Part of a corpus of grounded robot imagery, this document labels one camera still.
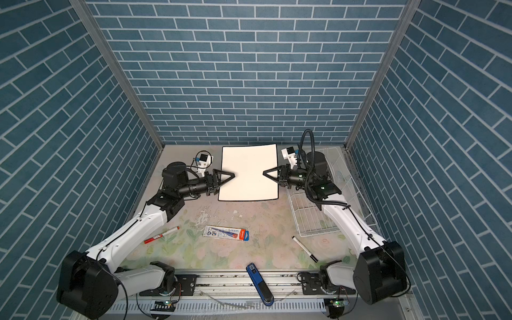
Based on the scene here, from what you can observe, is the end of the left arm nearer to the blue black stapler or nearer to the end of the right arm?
the end of the right arm

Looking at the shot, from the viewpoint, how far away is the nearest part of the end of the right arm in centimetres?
65

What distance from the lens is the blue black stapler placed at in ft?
2.31

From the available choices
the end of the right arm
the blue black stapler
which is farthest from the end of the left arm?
the blue black stapler
